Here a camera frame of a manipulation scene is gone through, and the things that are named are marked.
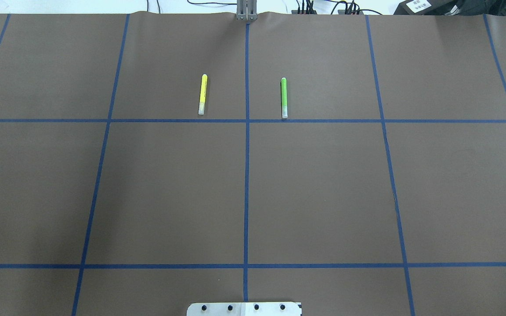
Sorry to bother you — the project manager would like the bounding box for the green marker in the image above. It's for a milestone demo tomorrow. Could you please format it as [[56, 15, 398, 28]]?
[[280, 77, 289, 119]]

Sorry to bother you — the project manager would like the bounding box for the yellow marker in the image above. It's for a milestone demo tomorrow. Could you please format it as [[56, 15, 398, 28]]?
[[198, 74, 208, 115]]

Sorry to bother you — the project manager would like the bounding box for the black power adapter box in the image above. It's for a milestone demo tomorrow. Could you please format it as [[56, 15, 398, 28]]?
[[394, 0, 435, 15]]

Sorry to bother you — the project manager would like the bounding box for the aluminium frame post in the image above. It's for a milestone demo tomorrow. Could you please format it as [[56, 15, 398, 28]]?
[[236, 0, 257, 22]]

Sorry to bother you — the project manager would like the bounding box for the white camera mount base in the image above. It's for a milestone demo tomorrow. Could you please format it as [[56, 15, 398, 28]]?
[[186, 302, 303, 316]]

